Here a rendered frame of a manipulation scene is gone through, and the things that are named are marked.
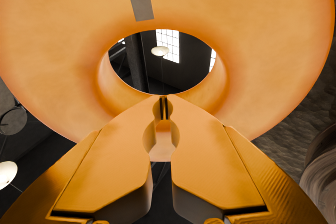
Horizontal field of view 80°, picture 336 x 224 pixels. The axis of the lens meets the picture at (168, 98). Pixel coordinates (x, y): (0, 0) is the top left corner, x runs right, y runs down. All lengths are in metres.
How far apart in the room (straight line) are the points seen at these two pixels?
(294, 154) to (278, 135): 0.08
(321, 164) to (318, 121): 0.16
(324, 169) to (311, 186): 0.06
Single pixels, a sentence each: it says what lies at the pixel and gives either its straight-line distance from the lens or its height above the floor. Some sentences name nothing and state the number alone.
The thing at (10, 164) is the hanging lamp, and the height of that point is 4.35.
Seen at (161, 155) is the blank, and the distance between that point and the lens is 0.16.
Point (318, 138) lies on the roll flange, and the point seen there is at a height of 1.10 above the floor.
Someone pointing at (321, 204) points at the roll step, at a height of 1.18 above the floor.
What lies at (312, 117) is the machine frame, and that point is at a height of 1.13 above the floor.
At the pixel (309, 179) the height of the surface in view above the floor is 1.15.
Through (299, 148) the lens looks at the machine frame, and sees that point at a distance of 0.67.
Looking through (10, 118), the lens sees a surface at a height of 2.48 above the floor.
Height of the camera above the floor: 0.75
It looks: 45 degrees up
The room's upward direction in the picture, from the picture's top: 176 degrees clockwise
